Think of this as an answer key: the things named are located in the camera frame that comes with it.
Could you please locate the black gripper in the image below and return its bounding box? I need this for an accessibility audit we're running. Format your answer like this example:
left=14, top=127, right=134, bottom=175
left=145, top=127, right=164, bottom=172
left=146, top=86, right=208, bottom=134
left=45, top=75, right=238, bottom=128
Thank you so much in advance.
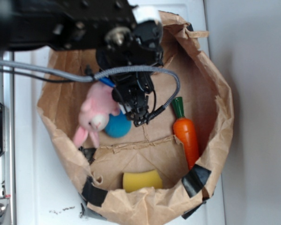
left=96, top=21, right=163, bottom=127

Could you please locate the pink plush bunny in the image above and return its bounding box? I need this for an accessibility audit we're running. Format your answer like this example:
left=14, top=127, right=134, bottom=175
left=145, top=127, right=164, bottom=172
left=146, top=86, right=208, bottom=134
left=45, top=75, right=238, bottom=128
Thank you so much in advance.
left=73, top=82, right=120, bottom=148

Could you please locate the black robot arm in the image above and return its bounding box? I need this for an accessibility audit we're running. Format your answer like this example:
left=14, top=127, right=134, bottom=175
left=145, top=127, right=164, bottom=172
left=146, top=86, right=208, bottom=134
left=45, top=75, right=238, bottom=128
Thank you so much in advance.
left=0, top=0, right=165, bottom=126

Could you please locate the blue knitted ball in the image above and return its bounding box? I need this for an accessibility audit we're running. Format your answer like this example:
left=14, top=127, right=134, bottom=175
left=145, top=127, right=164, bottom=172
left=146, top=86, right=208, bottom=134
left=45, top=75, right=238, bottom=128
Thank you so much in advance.
left=104, top=112, right=132, bottom=138

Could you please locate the brown paper bag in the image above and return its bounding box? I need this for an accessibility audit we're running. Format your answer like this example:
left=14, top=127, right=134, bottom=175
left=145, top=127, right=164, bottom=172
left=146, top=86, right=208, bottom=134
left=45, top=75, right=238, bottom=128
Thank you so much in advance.
left=37, top=12, right=234, bottom=225

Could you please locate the orange toy carrot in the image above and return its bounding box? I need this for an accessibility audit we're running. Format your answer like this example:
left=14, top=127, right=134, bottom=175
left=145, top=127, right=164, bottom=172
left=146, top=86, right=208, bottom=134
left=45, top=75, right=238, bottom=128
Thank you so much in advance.
left=171, top=97, right=200, bottom=170

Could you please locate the yellow sponge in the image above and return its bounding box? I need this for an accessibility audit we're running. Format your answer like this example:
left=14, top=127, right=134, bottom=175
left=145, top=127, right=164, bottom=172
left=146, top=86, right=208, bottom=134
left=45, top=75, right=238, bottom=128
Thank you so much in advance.
left=122, top=170, right=163, bottom=193

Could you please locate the grey braided cable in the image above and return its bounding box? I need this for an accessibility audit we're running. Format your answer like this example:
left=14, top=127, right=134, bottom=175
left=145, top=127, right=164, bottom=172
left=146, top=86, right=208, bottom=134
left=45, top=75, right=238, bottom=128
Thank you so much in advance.
left=0, top=59, right=181, bottom=122

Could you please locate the metal frame rail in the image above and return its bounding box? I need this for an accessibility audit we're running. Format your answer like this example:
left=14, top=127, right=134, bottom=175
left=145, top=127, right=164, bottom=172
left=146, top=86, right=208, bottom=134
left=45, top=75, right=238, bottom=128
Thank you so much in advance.
left=0, top=65, right=16, bottom=225

